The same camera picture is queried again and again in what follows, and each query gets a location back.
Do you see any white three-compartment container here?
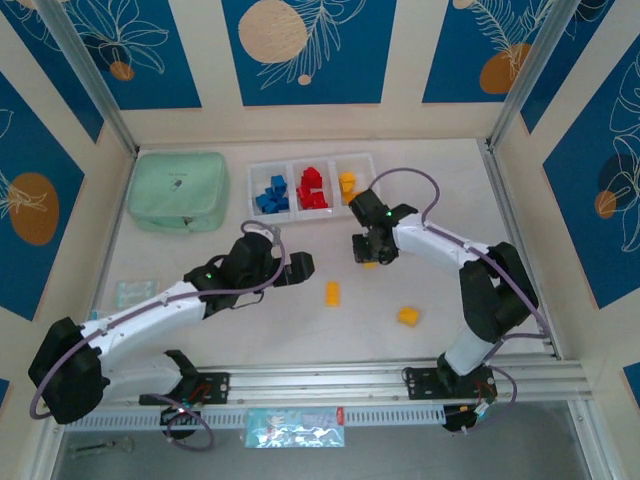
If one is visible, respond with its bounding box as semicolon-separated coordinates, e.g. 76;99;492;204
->
246;152;377;222

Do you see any mint green zip pouch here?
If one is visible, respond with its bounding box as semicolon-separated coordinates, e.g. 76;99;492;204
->
124;152;231;235

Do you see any clear plastic packet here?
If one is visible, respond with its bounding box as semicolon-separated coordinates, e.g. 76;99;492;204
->
115;280;160;307

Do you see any illustrated blue wipes pack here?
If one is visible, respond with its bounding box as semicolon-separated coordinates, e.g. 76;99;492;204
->
244;407;347;450

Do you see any grey metal tool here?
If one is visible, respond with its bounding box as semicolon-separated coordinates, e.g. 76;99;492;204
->
69;435;136;459

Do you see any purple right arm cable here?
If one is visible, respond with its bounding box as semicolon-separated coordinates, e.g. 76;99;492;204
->
369;167;554;436

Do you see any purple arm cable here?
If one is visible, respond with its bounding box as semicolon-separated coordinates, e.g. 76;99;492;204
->
28;219;289;454
369;167;554;436

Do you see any aluminium front rail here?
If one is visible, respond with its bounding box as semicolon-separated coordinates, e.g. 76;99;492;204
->
192;360;589;404

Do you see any aluminium side rail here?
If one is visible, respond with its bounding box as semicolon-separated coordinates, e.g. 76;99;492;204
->
89;149;141;321
482;142;564;361

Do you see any white slotted cable duct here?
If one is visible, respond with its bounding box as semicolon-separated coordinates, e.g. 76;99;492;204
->
64;403;447;432

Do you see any aluminium frame post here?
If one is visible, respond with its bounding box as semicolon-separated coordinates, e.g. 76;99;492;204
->
487;0;584;151
35;0;140;156

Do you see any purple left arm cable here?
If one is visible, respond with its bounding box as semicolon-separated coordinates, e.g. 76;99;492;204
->
28;219;289;454

